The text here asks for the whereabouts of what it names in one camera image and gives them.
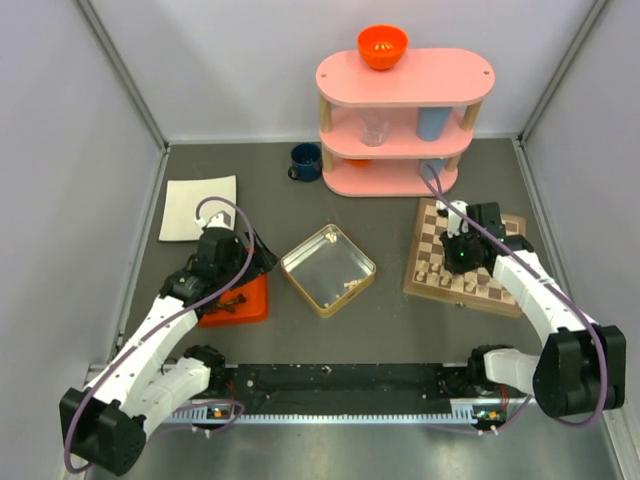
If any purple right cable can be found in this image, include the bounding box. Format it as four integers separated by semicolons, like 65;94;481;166
419;160;610;436

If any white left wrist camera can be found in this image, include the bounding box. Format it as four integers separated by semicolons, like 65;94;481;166
194;210;235;231

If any wooden chess board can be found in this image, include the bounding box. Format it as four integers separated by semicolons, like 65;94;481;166
402;197;527;319

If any orange plastic bowl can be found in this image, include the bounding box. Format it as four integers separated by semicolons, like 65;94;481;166
357;24;409;71

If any light blue lower cup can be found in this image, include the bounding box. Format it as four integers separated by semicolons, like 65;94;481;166
419;158;446;182

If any grey cable duct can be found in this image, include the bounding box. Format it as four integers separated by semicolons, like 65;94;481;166
164;400;507;427

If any clear glass cup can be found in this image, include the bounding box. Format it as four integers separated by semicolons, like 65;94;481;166
360;109;390;147

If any light blue cup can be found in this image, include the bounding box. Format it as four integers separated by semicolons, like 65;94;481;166
419;158;446;182
416;107;453;142

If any dark blue mug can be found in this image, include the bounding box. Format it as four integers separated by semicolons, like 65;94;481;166
288;143;322;183

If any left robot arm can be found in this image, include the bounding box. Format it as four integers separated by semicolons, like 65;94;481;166
59;227;277;476

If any orange metal tin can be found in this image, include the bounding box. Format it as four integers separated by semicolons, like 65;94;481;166
198;275;269;328

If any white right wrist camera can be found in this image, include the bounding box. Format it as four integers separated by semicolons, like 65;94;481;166
436;200;469;238

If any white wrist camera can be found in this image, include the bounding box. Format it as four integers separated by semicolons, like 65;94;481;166
194;210;235;231
436;200;469;238

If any pink three-tier shelf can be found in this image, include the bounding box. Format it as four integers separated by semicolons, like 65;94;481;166
316;48;495;197

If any small orange bowl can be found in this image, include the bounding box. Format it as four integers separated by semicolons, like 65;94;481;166
344;159;372;167

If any dark chess rook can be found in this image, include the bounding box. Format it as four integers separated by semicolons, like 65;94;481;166
225;294;247;306

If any white square plate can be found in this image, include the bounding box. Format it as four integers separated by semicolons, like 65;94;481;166
158;175;237;242

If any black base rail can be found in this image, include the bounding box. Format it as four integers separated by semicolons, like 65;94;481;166
205;363;522;414

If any gold metal tin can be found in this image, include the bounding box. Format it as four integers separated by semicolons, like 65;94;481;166
280;224;377;318

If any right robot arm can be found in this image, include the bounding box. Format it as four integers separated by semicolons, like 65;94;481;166
436;200;626;424

